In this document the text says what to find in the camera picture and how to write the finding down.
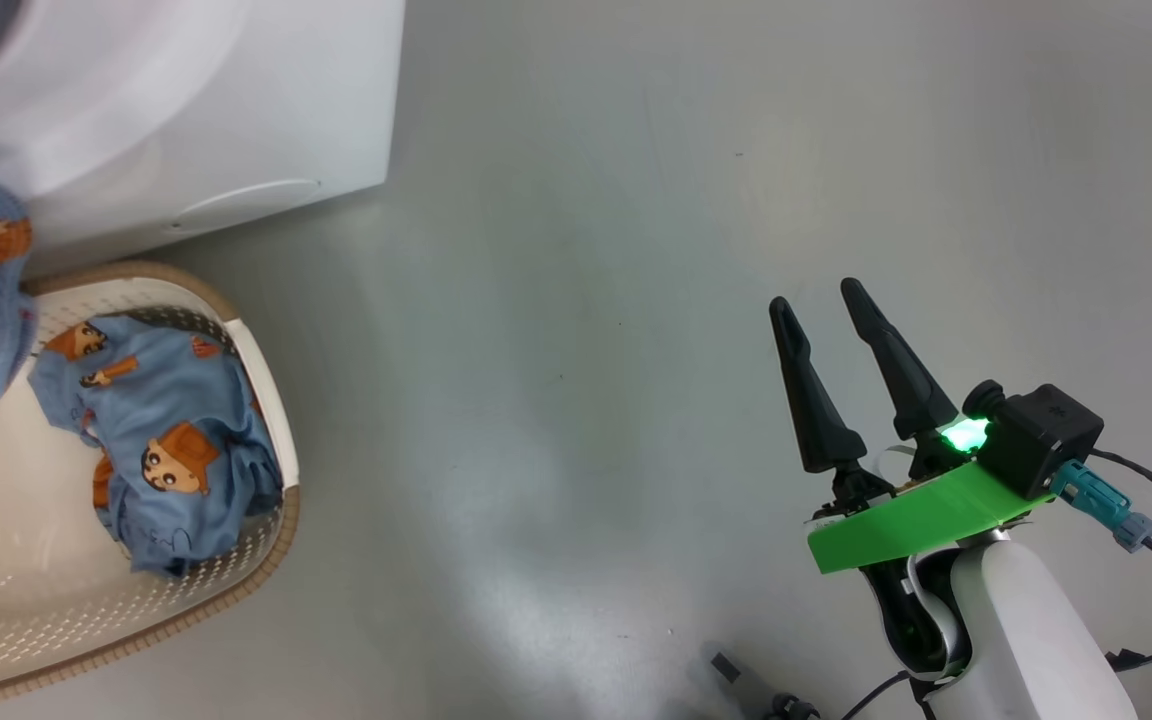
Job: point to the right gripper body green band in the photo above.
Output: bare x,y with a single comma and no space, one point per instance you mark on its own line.
916,520

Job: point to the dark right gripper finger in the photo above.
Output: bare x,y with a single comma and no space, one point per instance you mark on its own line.
901,370
816,410

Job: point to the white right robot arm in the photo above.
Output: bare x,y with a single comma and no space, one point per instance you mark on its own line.
1036,640

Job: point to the white front-load washing machine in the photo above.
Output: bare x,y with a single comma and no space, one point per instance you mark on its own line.
186,90

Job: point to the round white filter cover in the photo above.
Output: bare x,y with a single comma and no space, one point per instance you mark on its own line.
246,205

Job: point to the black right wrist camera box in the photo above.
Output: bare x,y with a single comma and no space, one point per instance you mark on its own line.
1041,435

